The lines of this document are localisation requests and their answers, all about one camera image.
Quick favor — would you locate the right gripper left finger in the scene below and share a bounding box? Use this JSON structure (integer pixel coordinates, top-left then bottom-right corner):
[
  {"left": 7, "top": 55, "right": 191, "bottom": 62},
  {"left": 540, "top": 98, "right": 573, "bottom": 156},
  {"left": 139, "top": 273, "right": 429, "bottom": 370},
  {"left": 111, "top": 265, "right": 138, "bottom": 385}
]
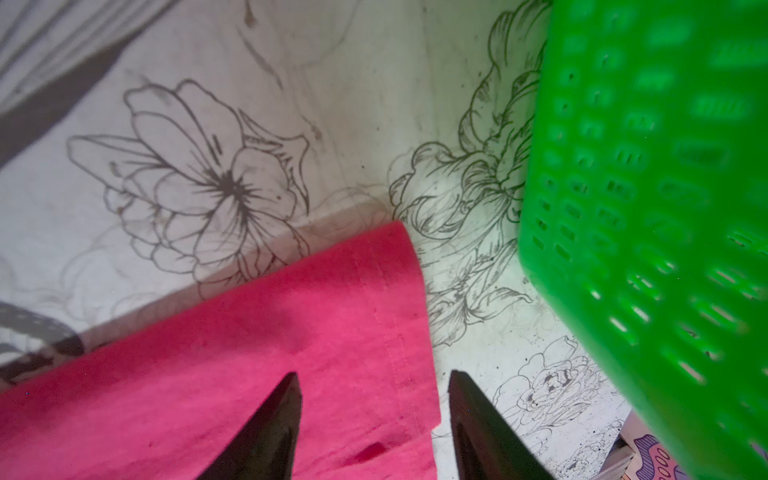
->
[{"left": 198, "top": 372, "right": 302, "bottom": 480}]

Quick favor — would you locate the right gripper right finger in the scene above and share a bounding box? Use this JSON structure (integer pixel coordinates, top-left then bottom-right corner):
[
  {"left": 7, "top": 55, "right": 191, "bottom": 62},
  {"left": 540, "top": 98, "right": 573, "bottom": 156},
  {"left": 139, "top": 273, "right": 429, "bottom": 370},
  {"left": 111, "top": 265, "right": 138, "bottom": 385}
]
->
[{"left": 448, "top": 370, "right": 553, "bottom": 480}]

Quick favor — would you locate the magenta t-shirt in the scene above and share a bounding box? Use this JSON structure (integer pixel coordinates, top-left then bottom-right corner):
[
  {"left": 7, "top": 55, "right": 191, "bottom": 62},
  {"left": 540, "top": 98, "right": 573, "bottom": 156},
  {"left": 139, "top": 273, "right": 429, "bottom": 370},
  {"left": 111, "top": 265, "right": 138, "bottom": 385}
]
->
[{"left": 1, "top": 222, "right": 440, "bottom": 479}]

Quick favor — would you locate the green plastic basket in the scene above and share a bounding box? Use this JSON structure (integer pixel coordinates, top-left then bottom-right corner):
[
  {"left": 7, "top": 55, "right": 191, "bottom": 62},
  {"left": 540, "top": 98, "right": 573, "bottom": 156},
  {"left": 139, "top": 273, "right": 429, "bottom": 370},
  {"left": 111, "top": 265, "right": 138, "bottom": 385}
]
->
[{"left": 520, "top": 1, "right": 767, "bottom": 479}]

